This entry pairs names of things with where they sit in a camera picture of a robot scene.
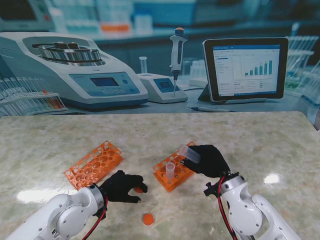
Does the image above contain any red black left wrist cable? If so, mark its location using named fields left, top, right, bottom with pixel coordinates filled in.
left=82, top=197, right=109, bottom=240

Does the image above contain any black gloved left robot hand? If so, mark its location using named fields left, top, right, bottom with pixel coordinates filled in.
left=99, top=170, right=148, bottom=204

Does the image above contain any clear plastic centrifuge tube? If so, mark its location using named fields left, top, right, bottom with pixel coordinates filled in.
left=177, top=144, right=202, bottom=163
left=165, top=161, right=175, bottom=180

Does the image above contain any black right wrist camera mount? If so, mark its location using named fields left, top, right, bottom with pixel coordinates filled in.
left=203, top=181, right=221, bottom=197

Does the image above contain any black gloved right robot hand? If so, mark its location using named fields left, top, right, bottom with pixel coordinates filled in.
left=180, top=144, right=231, bottom=179

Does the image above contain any red black wrist cable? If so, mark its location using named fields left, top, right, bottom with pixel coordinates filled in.
left=216, top=176, right=238, bottom=240
left=82, top=197, right=109, bottom=240

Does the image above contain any orange plastic test tube rack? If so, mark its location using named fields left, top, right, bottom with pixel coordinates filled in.
left=152, top=141, right=198, bottom=193
left=63, top=140, right=124, bottom=189

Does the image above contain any red black right wrist cable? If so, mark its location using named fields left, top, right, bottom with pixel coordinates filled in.
left=216, top=176, right=238, bottom=240

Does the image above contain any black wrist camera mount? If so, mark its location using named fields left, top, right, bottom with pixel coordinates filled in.
left=93, top=207, right=108, bottom=220
left=203, top=181, right=221, bottom=197

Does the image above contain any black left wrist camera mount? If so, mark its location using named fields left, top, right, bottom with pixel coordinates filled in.
left=93, top=207, right=108, bottom=220

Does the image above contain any printed laboratory backdrop poster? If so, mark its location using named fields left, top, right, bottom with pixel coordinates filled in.
left=0, top=0, right=320, bottom=125

